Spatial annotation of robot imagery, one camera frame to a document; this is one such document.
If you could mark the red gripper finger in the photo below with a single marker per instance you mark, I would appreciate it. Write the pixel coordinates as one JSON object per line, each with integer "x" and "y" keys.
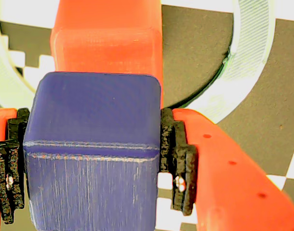
{"x": 7, "y": 163}
{"x": 233, "y": 192}

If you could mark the blue cube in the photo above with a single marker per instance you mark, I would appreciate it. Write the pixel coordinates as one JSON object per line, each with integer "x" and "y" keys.
{"x": 94, "y": 144}

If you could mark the red cube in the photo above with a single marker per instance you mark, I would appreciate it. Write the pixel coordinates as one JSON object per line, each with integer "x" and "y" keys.
{"x": 106, "y": 43}

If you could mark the black white marker checkerboard mat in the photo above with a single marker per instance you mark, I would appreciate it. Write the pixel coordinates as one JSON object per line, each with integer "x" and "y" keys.
{"x": 197, "y": 48}

